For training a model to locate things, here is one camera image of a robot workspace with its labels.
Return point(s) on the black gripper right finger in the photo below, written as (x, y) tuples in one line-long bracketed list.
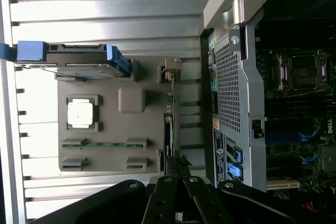
[(207, 208)]

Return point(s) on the blue case latch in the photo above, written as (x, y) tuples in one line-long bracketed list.
[(233, 171)]

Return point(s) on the hard disk in blue caddy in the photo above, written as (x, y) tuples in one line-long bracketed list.
[(78, 58)]

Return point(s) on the blue expansion slot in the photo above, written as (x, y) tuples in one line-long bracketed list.
[(283, 137)]

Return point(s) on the grey plastic parts rack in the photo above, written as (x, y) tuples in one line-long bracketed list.
[(110, 132)]

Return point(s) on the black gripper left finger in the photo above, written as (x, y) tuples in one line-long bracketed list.
[(162, 203)]

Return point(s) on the black open PC case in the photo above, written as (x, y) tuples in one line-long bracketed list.
[(236, 103)]

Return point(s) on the metal CPU socket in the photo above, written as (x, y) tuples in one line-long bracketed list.
[(302, 70)]

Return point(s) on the green RAM stick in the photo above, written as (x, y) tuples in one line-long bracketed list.
[(105, 145)]

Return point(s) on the grey chipset heat sink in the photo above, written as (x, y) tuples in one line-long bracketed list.
[(329, 158)]

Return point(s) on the green motherboard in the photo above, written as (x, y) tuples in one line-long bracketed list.
[(288, 155)]

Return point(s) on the silver CPU chip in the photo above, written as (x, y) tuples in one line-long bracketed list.
[(80, 112)]

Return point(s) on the white expansion slot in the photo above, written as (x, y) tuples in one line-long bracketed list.
[(282, 184)]

